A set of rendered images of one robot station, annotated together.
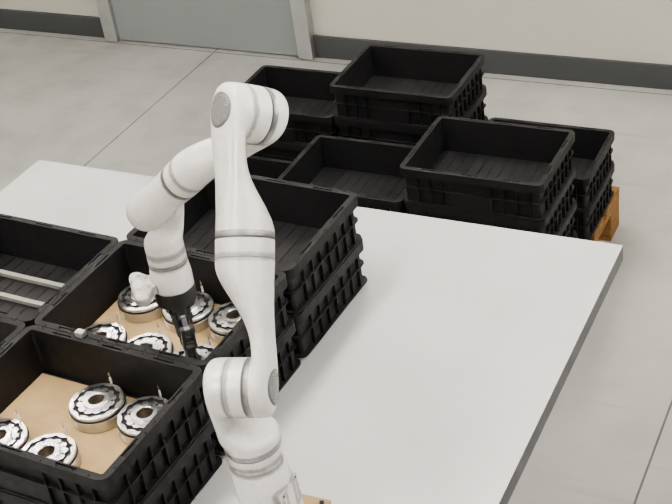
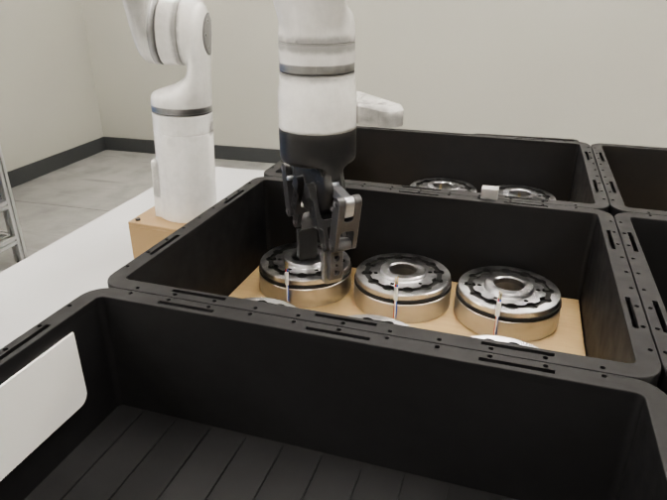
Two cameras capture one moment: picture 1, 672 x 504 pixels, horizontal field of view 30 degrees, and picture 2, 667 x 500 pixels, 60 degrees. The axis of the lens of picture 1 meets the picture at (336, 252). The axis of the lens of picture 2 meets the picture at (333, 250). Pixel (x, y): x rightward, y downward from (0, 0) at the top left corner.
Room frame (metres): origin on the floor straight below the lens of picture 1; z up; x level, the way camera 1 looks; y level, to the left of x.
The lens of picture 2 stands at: (2.41, 0.17, 1.14)
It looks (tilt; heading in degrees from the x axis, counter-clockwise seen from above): 25 degrees down; 165
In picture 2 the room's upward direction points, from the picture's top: straight up
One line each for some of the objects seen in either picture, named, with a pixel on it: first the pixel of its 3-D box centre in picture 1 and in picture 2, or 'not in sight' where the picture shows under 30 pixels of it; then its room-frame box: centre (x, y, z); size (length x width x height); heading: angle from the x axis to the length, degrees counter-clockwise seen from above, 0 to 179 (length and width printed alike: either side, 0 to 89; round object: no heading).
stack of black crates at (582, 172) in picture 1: (538, 179); not in sight; (3.26, -0.65, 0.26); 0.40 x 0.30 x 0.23; 60
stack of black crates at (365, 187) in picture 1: (363, 216); not in sight; (3.12, -0.10, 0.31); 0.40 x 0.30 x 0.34; 60
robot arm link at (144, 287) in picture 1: (160, 273); (334, 91); (1.87, 0.32, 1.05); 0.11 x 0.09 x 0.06; 103
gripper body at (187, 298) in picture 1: (177, 302); (318, 166); (1.87, 0.30, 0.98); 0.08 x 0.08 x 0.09
